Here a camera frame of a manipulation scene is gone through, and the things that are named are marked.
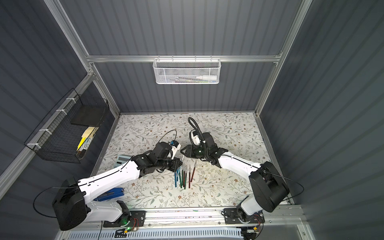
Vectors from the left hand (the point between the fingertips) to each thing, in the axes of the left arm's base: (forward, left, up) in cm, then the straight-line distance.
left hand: (183, 166), depth 78 cm
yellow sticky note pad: (+10, +48, +14) cm, 51 cm away
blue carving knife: (-1, +6, -13) cm, 14 cm away
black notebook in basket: (+25, +54, +12) cm, 61 cm away
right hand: (+8, 0, +2) cm, 8 cm away
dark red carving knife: (+7, -6, -14) cm, 17 cm away
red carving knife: (-1, -3, -13) cm, 13 cm away
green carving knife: (-3, 0, -13) cm, 13 cm away
